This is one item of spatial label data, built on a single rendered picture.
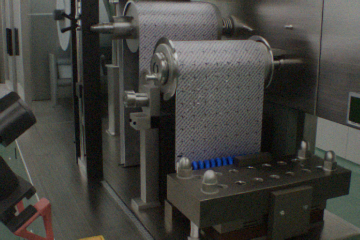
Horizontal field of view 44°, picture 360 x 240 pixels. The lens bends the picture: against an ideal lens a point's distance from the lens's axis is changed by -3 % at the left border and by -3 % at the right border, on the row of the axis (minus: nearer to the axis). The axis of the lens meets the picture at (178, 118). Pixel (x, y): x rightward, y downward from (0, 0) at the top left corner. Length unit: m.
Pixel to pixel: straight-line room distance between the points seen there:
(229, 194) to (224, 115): 0.24
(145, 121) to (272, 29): 0.43
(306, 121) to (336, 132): 3.07
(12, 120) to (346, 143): 3.93
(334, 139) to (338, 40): 3.49
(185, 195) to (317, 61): 0.45
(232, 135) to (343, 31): 0.35
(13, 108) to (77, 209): 0.55
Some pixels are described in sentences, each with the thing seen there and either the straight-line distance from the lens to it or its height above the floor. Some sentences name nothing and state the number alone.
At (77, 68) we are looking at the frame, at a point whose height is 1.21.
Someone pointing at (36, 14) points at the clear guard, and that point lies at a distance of 1.97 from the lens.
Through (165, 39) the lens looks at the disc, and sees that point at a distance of 1.06.
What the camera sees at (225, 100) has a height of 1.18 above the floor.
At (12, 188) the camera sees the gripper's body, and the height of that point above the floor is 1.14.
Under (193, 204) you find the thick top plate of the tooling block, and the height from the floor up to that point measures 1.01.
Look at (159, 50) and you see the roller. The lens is 1.08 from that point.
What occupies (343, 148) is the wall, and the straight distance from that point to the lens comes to 4.46.
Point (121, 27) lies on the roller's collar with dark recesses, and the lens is 1.26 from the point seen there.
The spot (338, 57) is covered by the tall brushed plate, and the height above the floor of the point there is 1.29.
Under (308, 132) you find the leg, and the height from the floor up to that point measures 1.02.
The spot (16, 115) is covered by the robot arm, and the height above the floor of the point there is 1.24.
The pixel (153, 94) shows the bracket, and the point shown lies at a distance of 1.09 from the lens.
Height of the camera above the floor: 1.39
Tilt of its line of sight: 14 degrees down
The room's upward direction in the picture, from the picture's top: 1 degrees clockwise
